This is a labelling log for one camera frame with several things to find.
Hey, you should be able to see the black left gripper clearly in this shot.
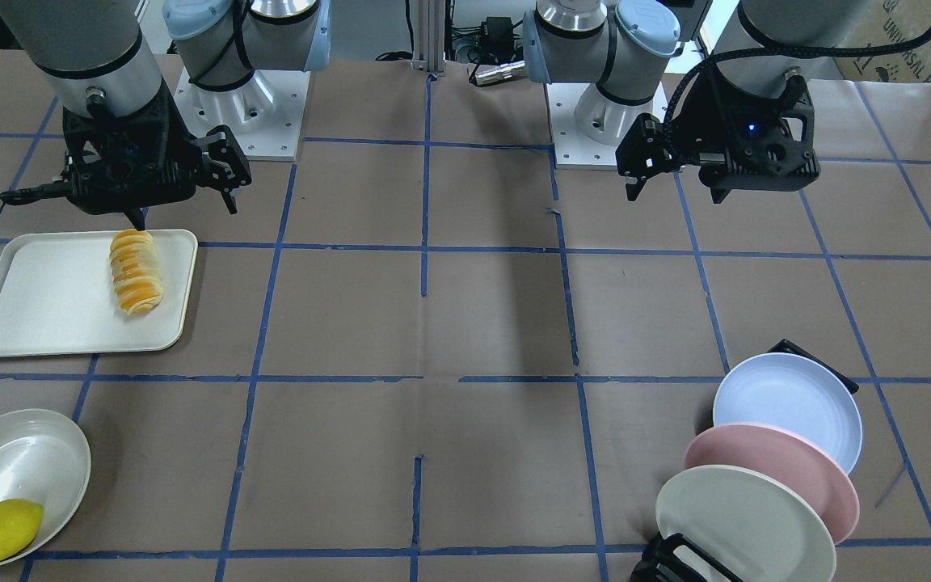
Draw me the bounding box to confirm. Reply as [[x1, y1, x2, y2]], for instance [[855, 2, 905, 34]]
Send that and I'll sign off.
[[616, 74, 821, 204]]

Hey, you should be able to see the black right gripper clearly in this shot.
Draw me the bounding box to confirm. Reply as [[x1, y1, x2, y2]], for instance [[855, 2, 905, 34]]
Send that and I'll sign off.
[[62, 82, 254, 231]]

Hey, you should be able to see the sliced orange bread loaf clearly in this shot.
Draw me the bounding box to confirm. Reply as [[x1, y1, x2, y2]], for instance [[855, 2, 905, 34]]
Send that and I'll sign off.
[[108, 229, 165, 314]]

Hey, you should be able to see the light blue plate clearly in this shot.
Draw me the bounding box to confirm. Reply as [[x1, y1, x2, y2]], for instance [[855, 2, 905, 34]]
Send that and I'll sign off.
[[712, 352, 864, 473]]

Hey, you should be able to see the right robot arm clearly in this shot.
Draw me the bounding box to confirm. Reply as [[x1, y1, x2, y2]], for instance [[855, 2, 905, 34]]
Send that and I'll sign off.
[[0, 1, 331, 230]]

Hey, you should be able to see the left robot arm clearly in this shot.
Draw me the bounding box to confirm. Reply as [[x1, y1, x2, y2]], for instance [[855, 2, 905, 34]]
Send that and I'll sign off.
[[521, 1, 931, 203]]

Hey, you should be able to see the pink plate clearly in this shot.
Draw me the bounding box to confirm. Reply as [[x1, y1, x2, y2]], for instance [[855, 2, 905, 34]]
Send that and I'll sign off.
[[683, 421, 861, 544]]

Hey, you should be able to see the cream plate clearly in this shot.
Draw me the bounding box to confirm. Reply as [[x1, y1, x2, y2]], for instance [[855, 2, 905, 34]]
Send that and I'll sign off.
[[656, 465, 837, 581]]

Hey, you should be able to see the cream rectangular tray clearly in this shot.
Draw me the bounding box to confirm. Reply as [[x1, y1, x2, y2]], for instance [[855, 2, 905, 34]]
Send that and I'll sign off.
[[0, 229, 197, 358]]

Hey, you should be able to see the silver cylindrical connector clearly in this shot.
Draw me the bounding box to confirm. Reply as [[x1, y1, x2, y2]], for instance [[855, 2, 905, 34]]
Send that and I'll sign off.
[[470, 61, 528, 87]]

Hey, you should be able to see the black power adapter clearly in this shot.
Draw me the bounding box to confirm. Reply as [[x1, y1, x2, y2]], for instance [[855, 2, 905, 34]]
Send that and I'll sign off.
[[480, 16, 515, 53]]

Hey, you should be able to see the cream shallow bowl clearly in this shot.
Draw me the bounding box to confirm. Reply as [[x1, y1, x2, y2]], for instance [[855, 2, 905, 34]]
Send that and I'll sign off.
[[0, 409, 91, 566]]

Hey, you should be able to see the cardboard box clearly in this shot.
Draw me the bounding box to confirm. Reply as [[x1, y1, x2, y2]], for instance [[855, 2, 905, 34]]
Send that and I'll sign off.
[[833, 0, 931, 86]]

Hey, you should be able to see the black dish rack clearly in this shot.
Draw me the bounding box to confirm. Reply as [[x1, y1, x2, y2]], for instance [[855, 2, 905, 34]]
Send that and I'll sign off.
[[630, 340, 864, 581]]

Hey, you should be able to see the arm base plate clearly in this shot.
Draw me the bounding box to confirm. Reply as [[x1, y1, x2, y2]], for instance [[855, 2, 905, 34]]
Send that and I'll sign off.
[[545, 81, 680, 171], [175, 70, 311, 162]]

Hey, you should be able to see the aluminium frame post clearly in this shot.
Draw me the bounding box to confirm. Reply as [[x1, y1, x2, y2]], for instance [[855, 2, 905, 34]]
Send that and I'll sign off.
[[409, 1, 449, 77]]

